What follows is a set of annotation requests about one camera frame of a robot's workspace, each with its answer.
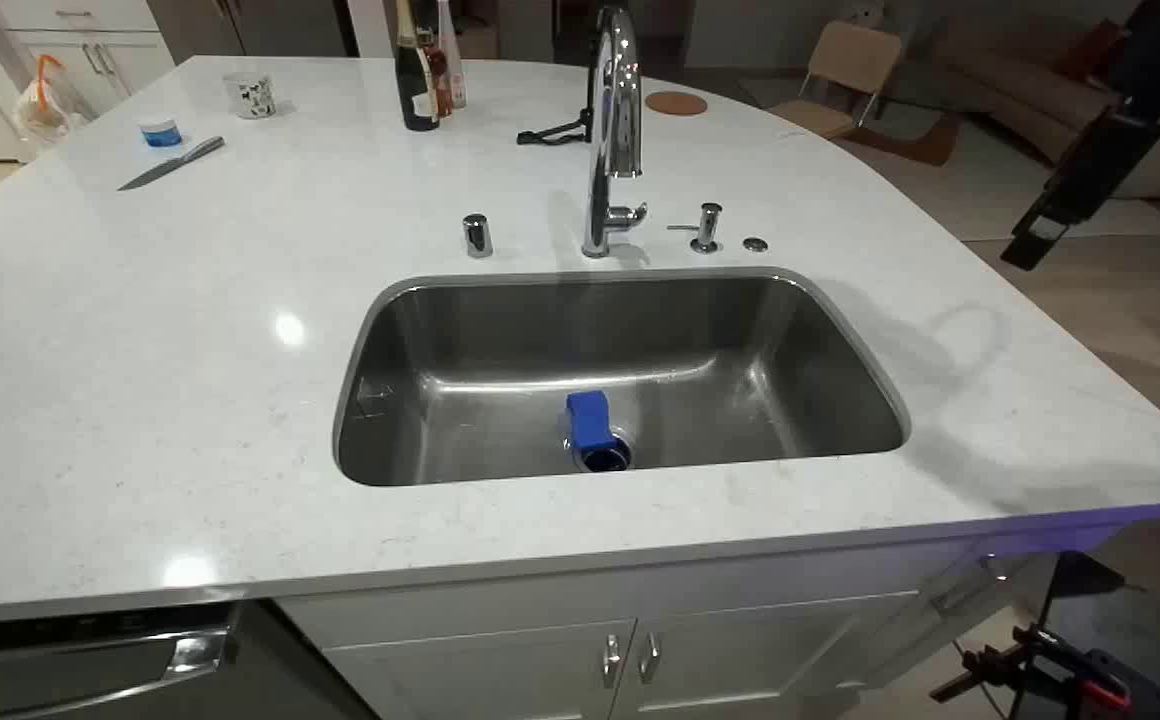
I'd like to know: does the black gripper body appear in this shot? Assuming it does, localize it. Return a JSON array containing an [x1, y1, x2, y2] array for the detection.
[[1057, 103, 1160, 227]]

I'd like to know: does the chrome tap lever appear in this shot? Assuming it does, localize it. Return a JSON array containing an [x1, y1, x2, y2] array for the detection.
[[604, 197, 652, 231]]

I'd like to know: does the brown sofa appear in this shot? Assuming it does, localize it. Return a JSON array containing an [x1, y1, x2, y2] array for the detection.
[[934, 6, 1143, 131]]

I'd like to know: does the wooden chair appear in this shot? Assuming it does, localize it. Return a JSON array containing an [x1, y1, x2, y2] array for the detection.
[[769, 16, 910, 142]]

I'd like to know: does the round cork coaster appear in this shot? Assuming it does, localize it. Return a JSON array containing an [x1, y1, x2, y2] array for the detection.
[[639, 88, 714, 119]]

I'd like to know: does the black and red clamp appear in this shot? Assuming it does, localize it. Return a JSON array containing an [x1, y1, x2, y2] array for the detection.
[[930, 618, 1138, 717]]

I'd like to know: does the chrome gooseneck faucet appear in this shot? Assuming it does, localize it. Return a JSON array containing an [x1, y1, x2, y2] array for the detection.
[[582, 0, 652, 261]]

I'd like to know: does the blue sponge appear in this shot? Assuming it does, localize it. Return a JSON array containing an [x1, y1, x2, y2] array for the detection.
[[560, 387, 629, 463]]

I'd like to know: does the white sink cabinet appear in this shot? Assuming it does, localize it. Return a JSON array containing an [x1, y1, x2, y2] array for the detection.
[[275, 531, 1065, 720]]

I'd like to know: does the stainless steel sink basin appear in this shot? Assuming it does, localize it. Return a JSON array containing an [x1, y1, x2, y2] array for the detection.
[[327, 266, 911, 492]]

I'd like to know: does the amber liquor bottle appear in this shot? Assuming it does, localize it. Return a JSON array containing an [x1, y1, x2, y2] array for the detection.
[[426, 0, 473, 117]]

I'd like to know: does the green wine bottle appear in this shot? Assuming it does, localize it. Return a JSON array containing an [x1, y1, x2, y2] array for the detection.
[[390, 0, 443, 135]]

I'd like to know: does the small patterned cup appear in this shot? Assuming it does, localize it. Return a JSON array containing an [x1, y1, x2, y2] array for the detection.
[[225, 67, 282, 122]]

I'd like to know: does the small blue packet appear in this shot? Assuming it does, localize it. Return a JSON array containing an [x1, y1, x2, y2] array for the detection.
[[136, 117, 185, 151]]

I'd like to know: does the white panelled cabinet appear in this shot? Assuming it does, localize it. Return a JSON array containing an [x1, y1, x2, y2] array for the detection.
[[0, 0, 178, 128]]

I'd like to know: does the orange and white bag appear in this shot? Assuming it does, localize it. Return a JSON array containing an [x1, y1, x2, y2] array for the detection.
[[12, 52, 89, 135]]

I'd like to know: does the stainless dishwasher front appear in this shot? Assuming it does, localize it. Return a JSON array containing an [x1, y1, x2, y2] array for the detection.
[[0, 601, 250, 720]]

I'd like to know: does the black camera tripod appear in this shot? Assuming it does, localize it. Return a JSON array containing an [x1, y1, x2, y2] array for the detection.
[[513, 99, 602, 149]]

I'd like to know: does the chrome cabinet door handle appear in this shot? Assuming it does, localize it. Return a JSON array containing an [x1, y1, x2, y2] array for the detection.
[[595, 626, 629, 687], [632, 625, 664, 685]]

